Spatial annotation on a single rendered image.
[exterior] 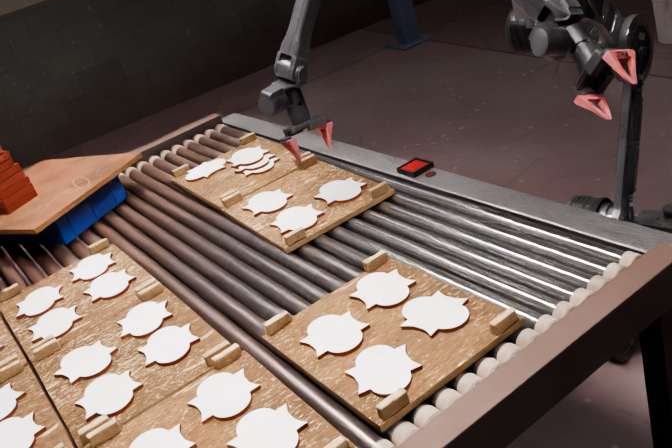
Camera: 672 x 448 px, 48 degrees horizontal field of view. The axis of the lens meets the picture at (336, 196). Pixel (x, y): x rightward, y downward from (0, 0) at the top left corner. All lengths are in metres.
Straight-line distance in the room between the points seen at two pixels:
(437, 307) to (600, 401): 1.22
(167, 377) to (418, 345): 0.52
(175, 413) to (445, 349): 0.52
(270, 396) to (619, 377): 1.54
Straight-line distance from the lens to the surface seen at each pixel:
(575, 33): 1.67
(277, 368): 1.53
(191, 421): 1.47
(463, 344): 1.42
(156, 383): 1.61
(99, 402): 1.63
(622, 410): 2.61
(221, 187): 2.40
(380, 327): 1.51
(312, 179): 2.24
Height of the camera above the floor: 1.80
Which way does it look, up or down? 24 degrees down
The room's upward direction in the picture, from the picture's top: 17 degrees counter-clockwise
